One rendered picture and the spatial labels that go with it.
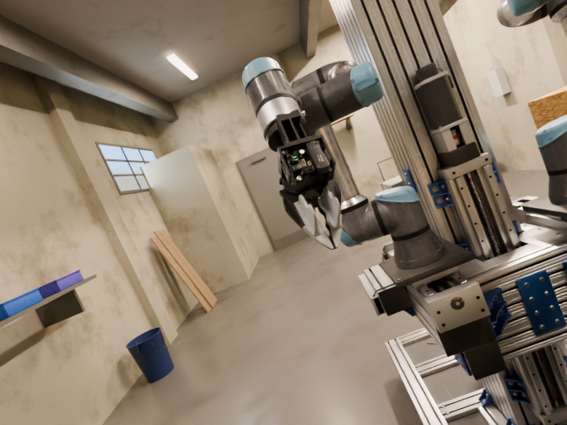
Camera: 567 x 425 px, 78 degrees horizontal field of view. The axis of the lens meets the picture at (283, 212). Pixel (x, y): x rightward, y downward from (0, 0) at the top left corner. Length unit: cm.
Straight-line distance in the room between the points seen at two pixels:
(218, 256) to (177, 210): 111
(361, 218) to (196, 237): 563
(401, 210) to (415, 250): 12
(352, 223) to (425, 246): 22
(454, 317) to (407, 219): 28
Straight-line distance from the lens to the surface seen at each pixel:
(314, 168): 51
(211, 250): 654
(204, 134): 810
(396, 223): 108
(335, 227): 52
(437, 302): 100
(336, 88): 69
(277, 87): 62
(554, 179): 130
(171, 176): 659
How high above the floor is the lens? 143
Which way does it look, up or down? 5 degrees down
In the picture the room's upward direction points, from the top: 24 degrees counter-clockwise
